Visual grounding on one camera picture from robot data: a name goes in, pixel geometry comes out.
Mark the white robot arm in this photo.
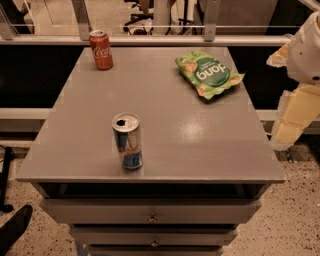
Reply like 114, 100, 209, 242
267, 11, 320, 151

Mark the redbull can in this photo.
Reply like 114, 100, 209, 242
112, 112, 143, 170

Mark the orange coca-cola can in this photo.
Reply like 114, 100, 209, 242
89, 30, 113, 70

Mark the green snack bag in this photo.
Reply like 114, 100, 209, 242
175, 50, 244, 100

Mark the top grey drawer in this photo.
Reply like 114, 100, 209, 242
41, 199, 261, 224

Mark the grey drawer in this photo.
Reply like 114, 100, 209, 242
41, 199, 261, 224
71, 226, 237, 247
89, 246, 223, 256

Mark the black office chair base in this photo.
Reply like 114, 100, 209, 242
123, 0, 154, 32

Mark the middle grey drawer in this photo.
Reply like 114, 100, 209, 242
71, 226, 237, 247

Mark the bottom grey drawer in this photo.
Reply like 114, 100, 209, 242
89, 246, 223, 256

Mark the black stand left edge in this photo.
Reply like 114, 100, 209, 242
0, 147, 14, 213

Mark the metal railing with glass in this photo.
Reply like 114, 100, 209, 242
0, 0, 320, 46

